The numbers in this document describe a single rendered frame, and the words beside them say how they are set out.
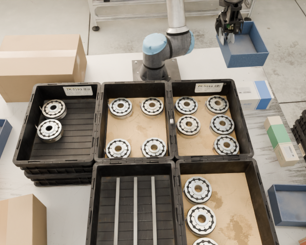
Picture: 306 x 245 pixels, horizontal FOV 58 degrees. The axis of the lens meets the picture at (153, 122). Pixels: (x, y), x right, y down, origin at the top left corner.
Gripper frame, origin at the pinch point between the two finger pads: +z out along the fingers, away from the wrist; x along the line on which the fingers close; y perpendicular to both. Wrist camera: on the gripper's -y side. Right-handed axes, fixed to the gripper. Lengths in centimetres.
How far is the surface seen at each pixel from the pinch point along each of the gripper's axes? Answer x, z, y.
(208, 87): -5.7, 22.1, 4.4
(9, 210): -85, 18, 55
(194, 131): -15.3, 24.6, 25.6
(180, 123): -20.5, 24.2, 21.2
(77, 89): -65, 16, 3
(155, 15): -25, 97, -165
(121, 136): -46, 25, 24
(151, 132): -33.6, 25.9, 23.5
